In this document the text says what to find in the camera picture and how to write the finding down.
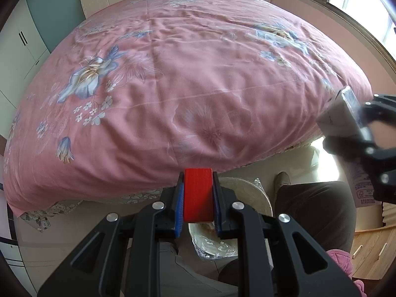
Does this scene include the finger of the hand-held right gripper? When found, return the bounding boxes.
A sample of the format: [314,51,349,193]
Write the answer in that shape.
[358,94,396,146]
[322,135,396,204]

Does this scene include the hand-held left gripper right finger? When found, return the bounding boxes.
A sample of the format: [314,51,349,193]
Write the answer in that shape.
[212,172,362,297]

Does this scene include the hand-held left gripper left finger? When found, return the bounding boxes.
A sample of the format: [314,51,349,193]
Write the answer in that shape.
[37,173,186,297]

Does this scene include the red toy block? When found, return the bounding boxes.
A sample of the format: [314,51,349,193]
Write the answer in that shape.
[183,168,215,223]

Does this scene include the white round trash bin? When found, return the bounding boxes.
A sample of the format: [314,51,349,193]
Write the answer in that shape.
[189,176,273,260]

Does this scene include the white milk carton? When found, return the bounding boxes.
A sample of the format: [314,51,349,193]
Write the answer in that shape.
[317,86,382,208]

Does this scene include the clear plastic bin liner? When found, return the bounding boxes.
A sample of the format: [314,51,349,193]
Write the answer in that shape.
[193,233,239,260]

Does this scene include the beige slipper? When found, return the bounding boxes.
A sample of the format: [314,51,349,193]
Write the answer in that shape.
[275,172,292,194]

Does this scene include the wooden cabinet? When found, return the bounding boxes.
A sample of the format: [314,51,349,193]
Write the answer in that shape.
[349,202,396,280]

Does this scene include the pink cloth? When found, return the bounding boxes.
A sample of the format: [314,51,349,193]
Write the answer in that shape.
[327,249,367,297]

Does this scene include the pink floral blanket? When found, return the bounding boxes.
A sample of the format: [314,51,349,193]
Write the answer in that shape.
[3,0,373,215]

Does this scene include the floral bed sheet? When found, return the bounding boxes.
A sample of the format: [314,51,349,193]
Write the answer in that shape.
[19,189,174,232]

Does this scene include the white wardrobe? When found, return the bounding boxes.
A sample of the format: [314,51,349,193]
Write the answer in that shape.
[0,0,51,109]

